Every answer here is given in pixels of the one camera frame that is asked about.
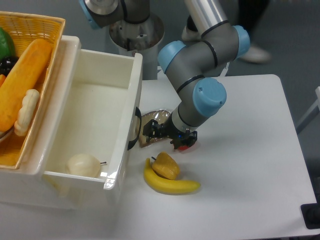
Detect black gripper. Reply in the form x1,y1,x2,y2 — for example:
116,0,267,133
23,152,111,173
142,119,198,150

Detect white top drawer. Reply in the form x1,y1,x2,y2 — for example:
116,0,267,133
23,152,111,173
44,49,143,191

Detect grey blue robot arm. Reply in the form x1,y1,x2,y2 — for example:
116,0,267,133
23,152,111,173
80,0,250,149

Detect white drawer cabinet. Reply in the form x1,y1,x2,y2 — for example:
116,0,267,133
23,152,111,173
0,35,126,210

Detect red bell pepper toy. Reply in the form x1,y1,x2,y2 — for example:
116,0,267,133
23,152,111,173
177,140,197,151

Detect bagged brown bread slice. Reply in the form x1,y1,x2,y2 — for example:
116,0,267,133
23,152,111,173
138,109,171,148

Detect yellow bell pepper toy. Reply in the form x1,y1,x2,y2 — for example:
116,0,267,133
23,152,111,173
151,151,180,180

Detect yellow banana toy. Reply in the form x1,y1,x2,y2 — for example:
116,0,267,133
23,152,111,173
143,158,201,195

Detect white plastic fork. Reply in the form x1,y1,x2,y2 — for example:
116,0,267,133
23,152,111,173
219,62,230,77

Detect white pear toy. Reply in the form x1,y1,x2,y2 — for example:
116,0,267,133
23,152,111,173
65,153,107,178

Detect cream wooden bread toy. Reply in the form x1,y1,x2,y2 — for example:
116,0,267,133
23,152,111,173
14,89,40,137

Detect orange baguette loaf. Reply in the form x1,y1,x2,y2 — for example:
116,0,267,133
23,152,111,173
0,38,52,132

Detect black device at edge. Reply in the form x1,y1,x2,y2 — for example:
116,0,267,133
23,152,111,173
300,203,320,230

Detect black grapes toy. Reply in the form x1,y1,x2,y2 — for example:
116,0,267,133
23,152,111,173
0,56,19,77

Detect yellow wicker basket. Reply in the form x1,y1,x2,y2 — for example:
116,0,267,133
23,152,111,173
0,11,66,170

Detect green pepper toy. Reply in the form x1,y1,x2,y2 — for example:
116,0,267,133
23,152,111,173
0,27,17,60

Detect white frame at right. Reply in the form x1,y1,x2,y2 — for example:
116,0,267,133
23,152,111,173
295,86,320,135

